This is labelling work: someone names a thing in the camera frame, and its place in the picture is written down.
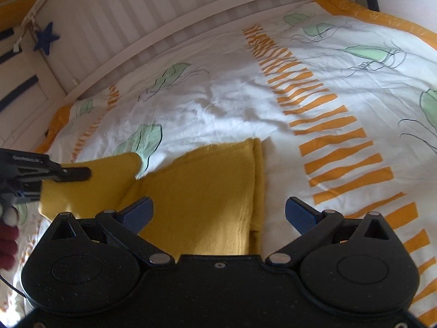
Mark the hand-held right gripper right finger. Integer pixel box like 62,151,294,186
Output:
265,196,393,266

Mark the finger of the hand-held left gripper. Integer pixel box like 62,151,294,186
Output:
60,166,92,183

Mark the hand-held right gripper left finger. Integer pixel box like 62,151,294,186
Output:
48,196,175,266

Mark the mustard yellow knit garment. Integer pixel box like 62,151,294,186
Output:
39,137,266,257

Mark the blue star decoration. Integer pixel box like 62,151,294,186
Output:
33,21,61,55

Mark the white leaf-print bed cover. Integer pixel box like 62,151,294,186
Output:
0,0,437,328

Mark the white cabinet with dark handles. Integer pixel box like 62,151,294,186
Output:
0,24,74,151

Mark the white slatted bed frame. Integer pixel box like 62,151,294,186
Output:
20,0,437,99

